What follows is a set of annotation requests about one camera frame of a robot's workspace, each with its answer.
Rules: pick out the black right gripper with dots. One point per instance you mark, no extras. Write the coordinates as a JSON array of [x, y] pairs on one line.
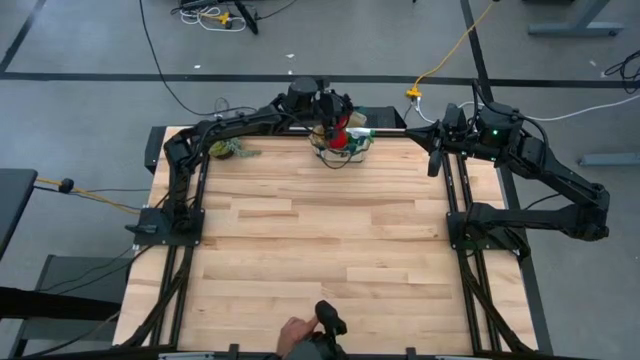
[[455, 137]]

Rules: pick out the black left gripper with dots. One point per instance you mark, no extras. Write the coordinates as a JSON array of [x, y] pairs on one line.
[[336, 110]]

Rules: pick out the red and black gardening gloves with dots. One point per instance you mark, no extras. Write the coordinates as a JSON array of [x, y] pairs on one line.
[[341, 139]]

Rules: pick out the green spray bottle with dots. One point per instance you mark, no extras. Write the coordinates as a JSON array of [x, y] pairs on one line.
[[361, 133]]

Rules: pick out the beige canvas gardening bag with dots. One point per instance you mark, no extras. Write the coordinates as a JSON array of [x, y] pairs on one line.
[[340, 156]]

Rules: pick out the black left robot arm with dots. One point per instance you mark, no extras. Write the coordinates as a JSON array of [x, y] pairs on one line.
[[230, 125]]

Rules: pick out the person's forearm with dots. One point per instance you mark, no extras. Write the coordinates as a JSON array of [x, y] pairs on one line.
[[315, 350]]

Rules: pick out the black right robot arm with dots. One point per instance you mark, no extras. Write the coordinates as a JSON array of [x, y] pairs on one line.
[[550, 175]]

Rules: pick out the black box behind table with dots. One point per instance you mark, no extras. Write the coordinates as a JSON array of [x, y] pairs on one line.
[[385, 117]]

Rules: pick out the potted succulent plant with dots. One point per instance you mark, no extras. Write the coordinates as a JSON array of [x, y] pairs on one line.
[[222, 149]]

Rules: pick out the black stand leg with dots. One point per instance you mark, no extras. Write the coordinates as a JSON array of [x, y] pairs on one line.
[[247, 20]]

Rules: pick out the yellow connector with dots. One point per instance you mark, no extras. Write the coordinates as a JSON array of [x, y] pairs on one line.
[[223, 19]]

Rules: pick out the grey desk foot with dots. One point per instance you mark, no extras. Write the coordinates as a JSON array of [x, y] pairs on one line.
[[575, 29], [610, 159]]

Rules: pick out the black handheld device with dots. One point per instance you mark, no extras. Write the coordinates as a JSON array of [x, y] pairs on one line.
[[330, 317]]

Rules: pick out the black clamp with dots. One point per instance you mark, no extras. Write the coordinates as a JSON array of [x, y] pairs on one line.
[[233, 351], [411, 353]]

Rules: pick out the person's hand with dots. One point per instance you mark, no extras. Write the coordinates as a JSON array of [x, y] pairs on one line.
[[295, 332]]

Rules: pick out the black beam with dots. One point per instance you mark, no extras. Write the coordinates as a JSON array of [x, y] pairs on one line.
[[50, 302]]

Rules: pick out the black metal table frame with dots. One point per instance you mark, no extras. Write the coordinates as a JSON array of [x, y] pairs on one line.
[[280, 132]]

